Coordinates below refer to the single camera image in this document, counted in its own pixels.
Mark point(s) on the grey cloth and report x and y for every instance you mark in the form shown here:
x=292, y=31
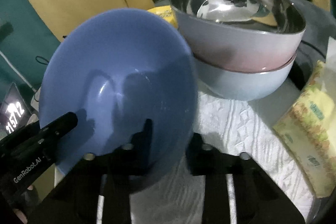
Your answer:
x=312, y=29

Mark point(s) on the pink steel-lined bowl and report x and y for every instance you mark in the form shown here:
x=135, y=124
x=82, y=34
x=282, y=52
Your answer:
x=236, y=53

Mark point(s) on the large blue bowl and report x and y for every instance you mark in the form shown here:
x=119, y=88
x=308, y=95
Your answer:
x=118, y=56

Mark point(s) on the yellow soft packet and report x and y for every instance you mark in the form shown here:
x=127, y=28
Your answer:
x=164, y=15

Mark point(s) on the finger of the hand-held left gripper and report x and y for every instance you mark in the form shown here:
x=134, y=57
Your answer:
x=61, y=124

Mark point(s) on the yellow tissue box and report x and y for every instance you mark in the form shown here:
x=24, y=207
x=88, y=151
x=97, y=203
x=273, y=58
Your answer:
x=309, y=119

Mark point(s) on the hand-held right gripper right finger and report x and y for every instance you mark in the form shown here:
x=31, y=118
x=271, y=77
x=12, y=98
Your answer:
x=197, y=158

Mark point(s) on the teal curtain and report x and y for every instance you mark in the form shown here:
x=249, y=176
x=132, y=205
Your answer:
x=21, y=24

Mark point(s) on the person's left hand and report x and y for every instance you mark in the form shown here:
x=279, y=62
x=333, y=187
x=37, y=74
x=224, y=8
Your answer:
x=22, y=213

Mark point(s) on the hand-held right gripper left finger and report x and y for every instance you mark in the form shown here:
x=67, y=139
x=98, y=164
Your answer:
x=143, y=150

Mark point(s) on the tablet with clock display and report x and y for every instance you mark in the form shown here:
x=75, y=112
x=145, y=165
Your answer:
x=14, y=113

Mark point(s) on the light blue bowl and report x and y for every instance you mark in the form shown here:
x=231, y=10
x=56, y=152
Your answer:
x=236, y=85

